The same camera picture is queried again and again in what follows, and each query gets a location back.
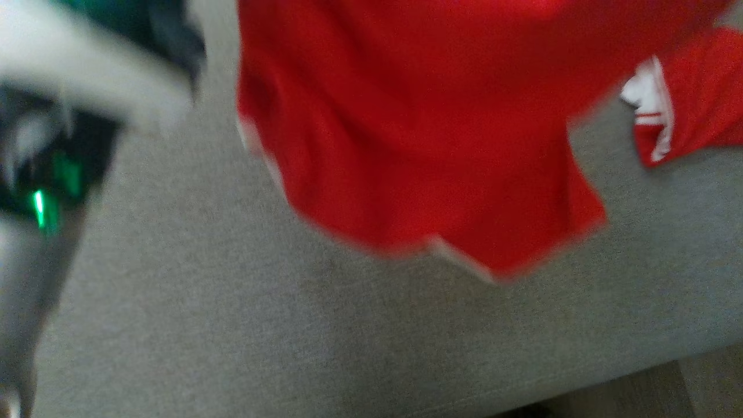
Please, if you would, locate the large grey sofa chaise cushion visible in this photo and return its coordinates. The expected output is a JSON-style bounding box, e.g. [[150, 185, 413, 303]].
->
[[32, 0, 743, 418]]

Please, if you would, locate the left gripper body with green light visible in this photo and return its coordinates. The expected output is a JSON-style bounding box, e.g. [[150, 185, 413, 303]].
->
[[0, 0, 175, 236]]

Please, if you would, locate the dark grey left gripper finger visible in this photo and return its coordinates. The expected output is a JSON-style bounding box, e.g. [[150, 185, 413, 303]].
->
[[145, 0, 208, 93]]

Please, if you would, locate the red garment with white trim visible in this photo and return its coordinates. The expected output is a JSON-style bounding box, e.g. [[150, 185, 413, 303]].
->
[[235, 0, 743, 286]]

